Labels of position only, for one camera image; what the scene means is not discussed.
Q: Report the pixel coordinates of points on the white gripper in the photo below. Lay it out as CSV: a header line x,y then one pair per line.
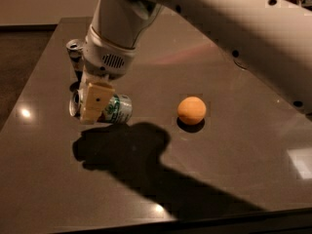
x,y
104,59

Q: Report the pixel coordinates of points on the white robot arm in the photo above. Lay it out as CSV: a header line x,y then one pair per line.
x,y
270,38

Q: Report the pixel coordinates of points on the orange fruit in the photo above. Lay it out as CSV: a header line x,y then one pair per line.
x,y
191,111

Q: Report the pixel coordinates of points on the green white 7up can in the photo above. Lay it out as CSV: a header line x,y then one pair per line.
x,y
119,110

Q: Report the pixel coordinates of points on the silver blue energy drink can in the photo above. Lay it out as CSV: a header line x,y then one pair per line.
x,y
74,49

